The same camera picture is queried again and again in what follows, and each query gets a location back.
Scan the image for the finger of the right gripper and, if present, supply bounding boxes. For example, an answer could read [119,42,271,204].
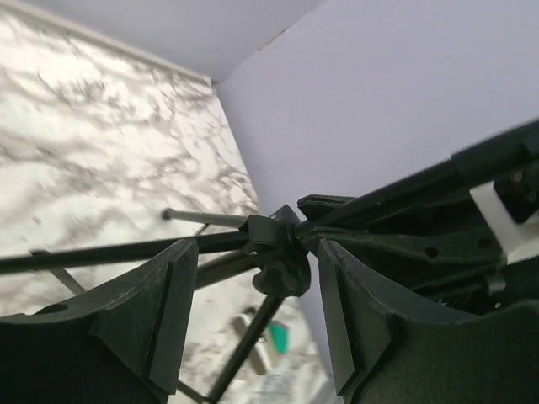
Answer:
[297,167,465,227]
[302,227,501,290]

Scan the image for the grey stapler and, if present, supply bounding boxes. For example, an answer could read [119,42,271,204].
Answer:
[232,311,271,375]

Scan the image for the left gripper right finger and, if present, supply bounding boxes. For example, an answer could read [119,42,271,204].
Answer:
[318,241,538,403]

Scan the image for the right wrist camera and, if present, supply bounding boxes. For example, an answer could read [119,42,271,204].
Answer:
[470,182,539,264]

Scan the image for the black tripod music stand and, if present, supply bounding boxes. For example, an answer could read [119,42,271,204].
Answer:
[0,120,539,401]

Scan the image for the green eraser block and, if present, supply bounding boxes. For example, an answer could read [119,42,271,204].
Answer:
[268,321,290,355]

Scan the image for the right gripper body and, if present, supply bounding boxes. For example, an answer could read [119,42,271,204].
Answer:
[420,121,538,308]

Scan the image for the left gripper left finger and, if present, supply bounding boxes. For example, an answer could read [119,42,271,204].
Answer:
[1,242,199,403]

